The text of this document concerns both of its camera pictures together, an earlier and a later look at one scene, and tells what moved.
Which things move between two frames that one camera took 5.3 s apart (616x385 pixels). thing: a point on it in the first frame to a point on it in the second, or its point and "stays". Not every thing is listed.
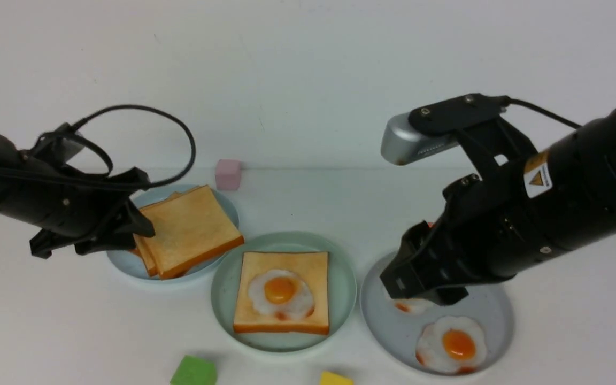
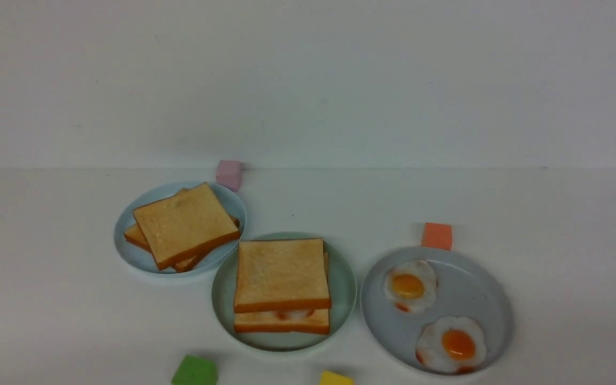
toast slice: (191, 229) to (281, 275)
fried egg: (451, 345) stays
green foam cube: (192, 371) stays
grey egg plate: (394, 334) stays
